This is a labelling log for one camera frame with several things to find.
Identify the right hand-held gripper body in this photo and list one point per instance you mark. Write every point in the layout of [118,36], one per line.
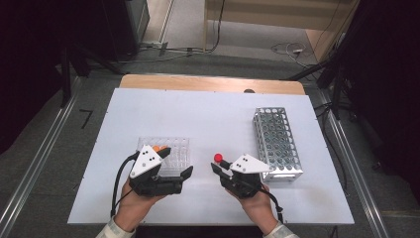
[247,165]

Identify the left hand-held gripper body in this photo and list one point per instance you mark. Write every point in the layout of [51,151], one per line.
[145,162]

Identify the red-capped clear test tube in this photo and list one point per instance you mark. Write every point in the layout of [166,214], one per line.
[218,157]

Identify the clear acrylic tube rack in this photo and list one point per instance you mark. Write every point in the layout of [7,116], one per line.
[180,152]

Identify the metal test tube rack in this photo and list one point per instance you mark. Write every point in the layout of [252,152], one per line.
[274,132]

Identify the person's right hand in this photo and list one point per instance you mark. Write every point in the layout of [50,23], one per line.
[257,208]

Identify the person's left hand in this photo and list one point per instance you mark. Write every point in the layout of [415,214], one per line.
[132,206]

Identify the white board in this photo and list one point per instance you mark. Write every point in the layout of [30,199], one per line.
[211,119]

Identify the person's dark clothing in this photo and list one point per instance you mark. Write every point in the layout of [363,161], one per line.
[204,232]

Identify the small dark knob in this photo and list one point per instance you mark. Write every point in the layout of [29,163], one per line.
[249,91]

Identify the wooden table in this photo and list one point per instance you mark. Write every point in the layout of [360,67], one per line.
[198,83]

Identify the black metal stand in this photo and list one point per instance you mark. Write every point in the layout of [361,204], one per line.
[66,79]
[336,89]

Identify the dark cabinet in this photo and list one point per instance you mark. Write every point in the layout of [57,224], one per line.
[132,23]

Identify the dark curtain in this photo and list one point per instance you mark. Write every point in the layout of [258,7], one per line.
[389,82]
[29,66]

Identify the light wooden furniture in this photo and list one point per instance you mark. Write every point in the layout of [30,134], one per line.
[264,15]

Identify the metal floor rail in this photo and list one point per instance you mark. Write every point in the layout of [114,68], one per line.
[39,155]
[353,172]

